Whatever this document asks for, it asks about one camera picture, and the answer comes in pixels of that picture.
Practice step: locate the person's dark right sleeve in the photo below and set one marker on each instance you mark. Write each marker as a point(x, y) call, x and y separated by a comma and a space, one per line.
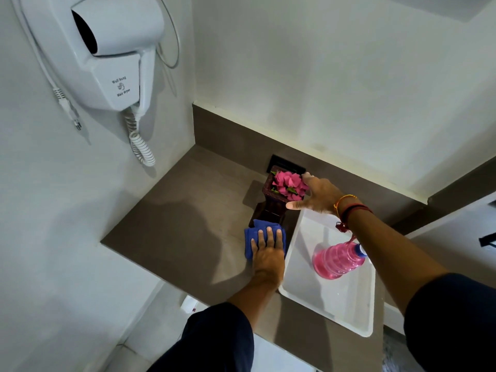
point(453, 325)

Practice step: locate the grey-brown countertop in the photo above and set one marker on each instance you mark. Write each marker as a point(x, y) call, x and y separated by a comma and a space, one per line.
point(186, 228)

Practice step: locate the grey speckled floor mat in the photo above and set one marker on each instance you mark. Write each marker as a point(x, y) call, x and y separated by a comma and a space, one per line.
point(395, 356)

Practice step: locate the person's dark sleeve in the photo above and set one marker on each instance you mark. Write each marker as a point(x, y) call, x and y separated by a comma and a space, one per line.
point(209, 340)
point(453, 325)

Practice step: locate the person's left hand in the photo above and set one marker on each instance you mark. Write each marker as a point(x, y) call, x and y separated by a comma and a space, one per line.
point(268, 263)

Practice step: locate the pink spray bottle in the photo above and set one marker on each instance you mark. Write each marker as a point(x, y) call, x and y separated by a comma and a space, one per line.
point(335, 261)

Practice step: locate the person's right hand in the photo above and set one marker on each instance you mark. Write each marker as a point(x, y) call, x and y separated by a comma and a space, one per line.
point(321, 197)

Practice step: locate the black wall socket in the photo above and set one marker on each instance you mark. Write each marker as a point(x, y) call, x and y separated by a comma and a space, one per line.
point(284, 164)

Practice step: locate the person's right forearm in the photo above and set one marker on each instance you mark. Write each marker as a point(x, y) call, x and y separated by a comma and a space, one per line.
point(395, 259)

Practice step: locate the person's left forearm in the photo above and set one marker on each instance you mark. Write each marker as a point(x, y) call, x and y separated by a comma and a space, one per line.
point(253, 302)

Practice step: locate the person's dark left sleeve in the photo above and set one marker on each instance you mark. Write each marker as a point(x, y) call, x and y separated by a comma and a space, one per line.
point(209, 340)

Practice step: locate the white wall hair dryer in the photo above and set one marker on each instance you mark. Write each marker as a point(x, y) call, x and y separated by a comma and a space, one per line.
point(116, 46)

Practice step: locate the white plastic tray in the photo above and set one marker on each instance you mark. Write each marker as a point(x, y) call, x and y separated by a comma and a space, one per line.
point(341, 302)

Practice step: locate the pink flowers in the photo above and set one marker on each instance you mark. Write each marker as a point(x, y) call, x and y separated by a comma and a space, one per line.
point(271, 201)

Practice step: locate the dark wooden box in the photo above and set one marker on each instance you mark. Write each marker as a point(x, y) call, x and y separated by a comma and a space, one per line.
point(263, 214)

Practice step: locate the blue cleaning cloth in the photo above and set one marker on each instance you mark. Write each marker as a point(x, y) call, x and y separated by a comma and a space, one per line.
point(252, 234)

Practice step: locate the pink artificial flower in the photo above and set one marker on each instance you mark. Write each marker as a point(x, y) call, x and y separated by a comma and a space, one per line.
point(288, 183)

